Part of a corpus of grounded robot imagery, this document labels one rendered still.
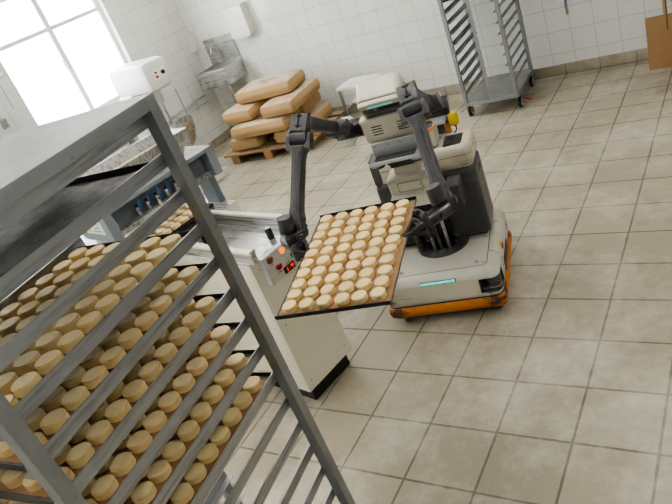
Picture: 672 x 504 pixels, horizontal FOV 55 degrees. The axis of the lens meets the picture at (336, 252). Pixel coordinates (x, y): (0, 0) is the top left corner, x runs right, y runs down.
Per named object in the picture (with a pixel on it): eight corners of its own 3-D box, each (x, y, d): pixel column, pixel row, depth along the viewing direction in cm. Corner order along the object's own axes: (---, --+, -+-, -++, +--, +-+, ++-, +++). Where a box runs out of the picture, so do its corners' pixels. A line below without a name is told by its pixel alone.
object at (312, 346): (230, 375, 366) (158, 243, 326) (271, 337, 385) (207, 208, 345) (316, 406, 317) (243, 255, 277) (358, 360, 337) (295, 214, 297)
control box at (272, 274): (268, 285, 289) (256, 259, 283) (302, 255, 303) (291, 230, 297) (273, 286, 287) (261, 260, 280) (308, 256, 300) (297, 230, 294)
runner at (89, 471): (231, 291, 159) (226, 282, 158) (240, 291, 158) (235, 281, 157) (53, 513, 111) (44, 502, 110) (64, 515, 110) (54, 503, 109)
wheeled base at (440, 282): (410, 255, 403) (398, 221, 391) (513, 238, 378) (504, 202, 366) (391, 323, 349) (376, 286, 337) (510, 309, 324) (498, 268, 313)
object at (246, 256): (60, 235, 417) (54, 226, 414) (64, 233, 419) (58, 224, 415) (255, 265, 278) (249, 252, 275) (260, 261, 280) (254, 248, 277)
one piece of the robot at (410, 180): (394, 204, 345) (353, 105, 311) (464, 191, 331) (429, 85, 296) (387, 235, 326) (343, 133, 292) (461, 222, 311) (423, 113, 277)
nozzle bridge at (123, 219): (103, 267, 340) (69, 212, 324) (203, 198, 381) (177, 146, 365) (134, 274, 317) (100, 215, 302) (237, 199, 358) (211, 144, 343)
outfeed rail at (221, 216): (97, 212, 433) (91, 203, 430) (100, 210, 435) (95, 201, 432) (299, 229, 294) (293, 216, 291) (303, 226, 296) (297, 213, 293)
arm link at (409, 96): (413, 74, 237) (389, 85, 241) (426, 108, 237) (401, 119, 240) (439, 92, 279) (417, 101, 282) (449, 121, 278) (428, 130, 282)
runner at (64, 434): (216, 261, 155) (211, 251, 154) (225, 260, 154) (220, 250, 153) (24, 478, 107) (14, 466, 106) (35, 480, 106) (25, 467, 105)
